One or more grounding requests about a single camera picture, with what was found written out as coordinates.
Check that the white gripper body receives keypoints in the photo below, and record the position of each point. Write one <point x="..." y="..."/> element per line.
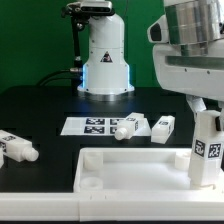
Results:
<point x="201" y="76"/>

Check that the white desk top tray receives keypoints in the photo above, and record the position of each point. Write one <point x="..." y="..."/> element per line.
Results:
<point x="136" y="170"/>

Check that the white marker sheet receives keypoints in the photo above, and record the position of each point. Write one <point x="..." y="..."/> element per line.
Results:
<point x="89" y="126"/>

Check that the white front fence bar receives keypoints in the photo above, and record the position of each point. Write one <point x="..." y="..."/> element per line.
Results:
<point x="151" y="206"/>

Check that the black camera stand pole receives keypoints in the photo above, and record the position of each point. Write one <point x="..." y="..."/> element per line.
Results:
<point x="76" y="81"/>

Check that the black camera on stand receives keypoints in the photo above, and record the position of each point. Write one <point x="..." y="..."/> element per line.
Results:
<point x="88" y="8"/>

